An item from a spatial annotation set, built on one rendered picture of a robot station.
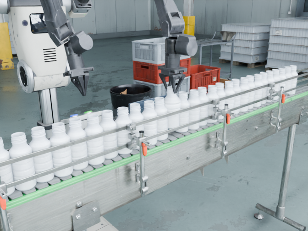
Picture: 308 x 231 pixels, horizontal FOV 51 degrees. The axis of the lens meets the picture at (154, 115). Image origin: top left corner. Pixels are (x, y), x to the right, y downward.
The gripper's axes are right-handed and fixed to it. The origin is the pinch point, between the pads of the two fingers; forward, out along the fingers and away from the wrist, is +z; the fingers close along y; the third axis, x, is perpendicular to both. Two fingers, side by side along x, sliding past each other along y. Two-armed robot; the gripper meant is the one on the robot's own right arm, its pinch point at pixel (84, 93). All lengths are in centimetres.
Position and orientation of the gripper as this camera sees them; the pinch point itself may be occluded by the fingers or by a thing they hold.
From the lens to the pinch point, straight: 125.9
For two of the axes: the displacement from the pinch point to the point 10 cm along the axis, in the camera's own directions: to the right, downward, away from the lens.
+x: -6.1, 1.0, 7.9
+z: 2.3, 9.7, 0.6
